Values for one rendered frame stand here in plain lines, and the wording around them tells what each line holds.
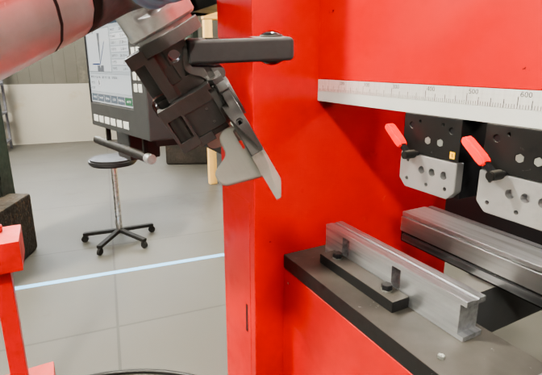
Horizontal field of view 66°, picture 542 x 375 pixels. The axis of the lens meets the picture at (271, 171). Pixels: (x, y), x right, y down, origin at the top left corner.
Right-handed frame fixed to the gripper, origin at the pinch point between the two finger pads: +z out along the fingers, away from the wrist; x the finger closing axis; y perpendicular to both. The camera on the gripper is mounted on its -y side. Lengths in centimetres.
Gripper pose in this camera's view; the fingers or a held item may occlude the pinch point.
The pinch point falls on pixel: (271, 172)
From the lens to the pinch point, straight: 52.2
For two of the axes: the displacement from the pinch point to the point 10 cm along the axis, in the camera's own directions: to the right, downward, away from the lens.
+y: -8.6, 5.0, -0.1
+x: 2.2, 3.6, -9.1
